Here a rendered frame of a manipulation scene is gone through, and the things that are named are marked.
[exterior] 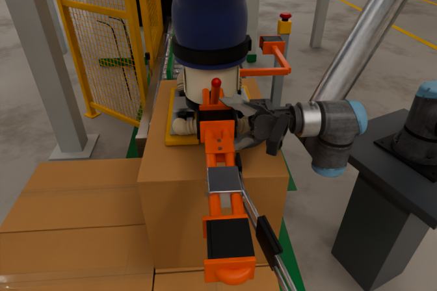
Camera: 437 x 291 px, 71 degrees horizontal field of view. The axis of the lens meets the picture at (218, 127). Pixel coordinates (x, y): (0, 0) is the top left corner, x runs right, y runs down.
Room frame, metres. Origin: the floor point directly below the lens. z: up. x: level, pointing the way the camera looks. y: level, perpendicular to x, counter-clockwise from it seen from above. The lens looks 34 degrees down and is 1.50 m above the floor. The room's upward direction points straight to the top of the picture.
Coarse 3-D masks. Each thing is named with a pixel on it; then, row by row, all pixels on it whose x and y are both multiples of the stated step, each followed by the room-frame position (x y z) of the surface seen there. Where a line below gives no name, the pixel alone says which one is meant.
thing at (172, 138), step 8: (176, 88) 1.04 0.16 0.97; (176, 96) 0.97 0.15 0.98; (184, 96) 0.94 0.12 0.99; (168, 112) 0.87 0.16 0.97; (176, 112) 0.86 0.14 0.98; (184, 112) 0.82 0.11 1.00; (192, 112) 0.86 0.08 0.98; (168, 120) 0.82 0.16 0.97; (168, 128) 0.77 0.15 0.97; (168, 136) 0.73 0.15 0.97; (176, 136) 0.73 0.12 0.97; (184, 136) 0.73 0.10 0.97; (192, 136) 0.73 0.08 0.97; (168, 144) 0.71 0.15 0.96; (176, 144) 0.71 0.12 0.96; (184, 144) 0.71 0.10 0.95; (192, 144) 0.72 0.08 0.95
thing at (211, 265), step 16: (208, 224) 0.31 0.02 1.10; (224, 224) 0.31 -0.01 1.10; (240, 224) 0.31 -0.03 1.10; (208, 240) 0.28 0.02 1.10; (224, 240) 0.28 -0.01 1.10; (240, 240) 0.28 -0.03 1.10; (208, 256) 0.26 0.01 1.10; (224, 256) 0.26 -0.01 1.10; (240, 256) 0.26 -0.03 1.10; (208, 272) 0.25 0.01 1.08
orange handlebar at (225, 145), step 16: (272, 48) 1.14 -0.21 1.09; (288, 64) 0.98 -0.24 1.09; (208, 96) 0.76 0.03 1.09; (208, 144) 0.53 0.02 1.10; (224, 144) 0.53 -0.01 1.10; (208, 160) 0.48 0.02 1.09; (224, 160) 0.51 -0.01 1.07; (240, 208) 0.36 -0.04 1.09; (224, 272) 0.24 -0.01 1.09; (240, 272) 0.24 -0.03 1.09
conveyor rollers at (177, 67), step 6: (168, 42) 2.79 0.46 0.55; (168, 48) 2.69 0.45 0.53; (168, 54) 2.51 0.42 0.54; (174, 60) 2.35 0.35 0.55; (174, 66) 2.25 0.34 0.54; (180, 66) 2.25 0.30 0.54; (162, 72) 2.17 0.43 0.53; (174, 72) 2.16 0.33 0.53; (180, 72) 2.16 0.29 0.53; (162, 78) 2.06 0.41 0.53; (174, 78) 2.06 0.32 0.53
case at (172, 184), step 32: (160, 96) 1.03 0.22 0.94; (256, 96) 1.03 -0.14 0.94; (160, 128) 0.81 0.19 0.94; (160, 160) 0.65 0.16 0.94; (192, 160) 0.65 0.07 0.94; (256, 160) 0.65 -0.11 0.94; (160, 192) 0.57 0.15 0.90; (192, 192) 0.58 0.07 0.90; (256, 192) 0.59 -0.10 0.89; (160, 224) 0.57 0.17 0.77; (192, 224) 0.58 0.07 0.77; (160, 256) 0.57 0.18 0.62; (192, 256) 0.58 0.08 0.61; (256, 256) 0.59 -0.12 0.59
